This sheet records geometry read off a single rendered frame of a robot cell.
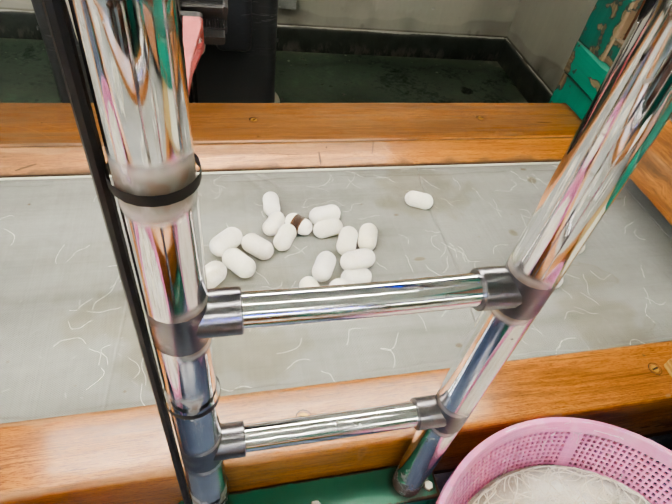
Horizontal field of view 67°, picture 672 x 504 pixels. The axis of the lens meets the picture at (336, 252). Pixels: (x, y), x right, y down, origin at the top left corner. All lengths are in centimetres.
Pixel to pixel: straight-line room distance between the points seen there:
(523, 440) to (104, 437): 31
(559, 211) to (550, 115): 63
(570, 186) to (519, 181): 51
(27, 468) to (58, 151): 36
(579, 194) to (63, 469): 35
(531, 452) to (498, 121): 46
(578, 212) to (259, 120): 52
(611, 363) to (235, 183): 43
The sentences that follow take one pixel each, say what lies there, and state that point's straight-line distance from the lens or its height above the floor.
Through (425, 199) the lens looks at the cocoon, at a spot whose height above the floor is 76.
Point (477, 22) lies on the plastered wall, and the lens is 281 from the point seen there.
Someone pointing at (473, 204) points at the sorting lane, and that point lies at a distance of 65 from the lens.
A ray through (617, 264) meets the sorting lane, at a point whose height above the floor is 74.
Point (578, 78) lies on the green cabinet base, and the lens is 88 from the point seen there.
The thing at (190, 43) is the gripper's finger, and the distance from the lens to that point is 61.
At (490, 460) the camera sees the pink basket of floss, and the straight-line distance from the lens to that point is 44.
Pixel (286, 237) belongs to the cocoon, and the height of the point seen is 76.
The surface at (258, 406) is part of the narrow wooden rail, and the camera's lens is 41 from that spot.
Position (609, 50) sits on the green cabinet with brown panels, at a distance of 84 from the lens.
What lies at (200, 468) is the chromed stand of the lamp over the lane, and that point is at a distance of 31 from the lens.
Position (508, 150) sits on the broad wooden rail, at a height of 75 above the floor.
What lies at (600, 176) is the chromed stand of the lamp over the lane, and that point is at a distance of 20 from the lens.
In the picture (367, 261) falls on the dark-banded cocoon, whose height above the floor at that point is 76.
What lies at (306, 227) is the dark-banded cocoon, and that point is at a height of 75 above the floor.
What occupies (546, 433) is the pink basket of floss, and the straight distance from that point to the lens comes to 46.
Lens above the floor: 113
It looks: 46 degrees down
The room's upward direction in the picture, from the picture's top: 10 degrees clockwise
